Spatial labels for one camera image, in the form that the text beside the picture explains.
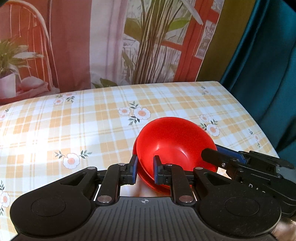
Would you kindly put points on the teal curtain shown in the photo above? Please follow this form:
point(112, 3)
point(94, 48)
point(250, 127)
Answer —
point(266, 69)

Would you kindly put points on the olive wooden board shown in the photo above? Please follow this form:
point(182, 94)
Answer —
point(219, 58)

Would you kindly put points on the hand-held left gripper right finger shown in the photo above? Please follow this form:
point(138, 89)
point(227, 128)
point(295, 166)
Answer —
point(157, 171)

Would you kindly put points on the yellow checkered floral tablecloth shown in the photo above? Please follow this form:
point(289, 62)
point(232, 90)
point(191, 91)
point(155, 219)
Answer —
point(92, 127)

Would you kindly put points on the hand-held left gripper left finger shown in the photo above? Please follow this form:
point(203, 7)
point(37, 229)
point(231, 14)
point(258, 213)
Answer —
point(133, 169)

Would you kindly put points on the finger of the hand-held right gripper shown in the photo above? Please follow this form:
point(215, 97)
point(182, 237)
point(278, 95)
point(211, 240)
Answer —
point(215, 157)
point(231, 153)

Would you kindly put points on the printed room scene backdrop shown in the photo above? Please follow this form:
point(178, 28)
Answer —
point(69, 46)

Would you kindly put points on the red plastic bowl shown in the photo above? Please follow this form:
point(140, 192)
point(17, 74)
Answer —
point(148, 183)
point(175, 143)

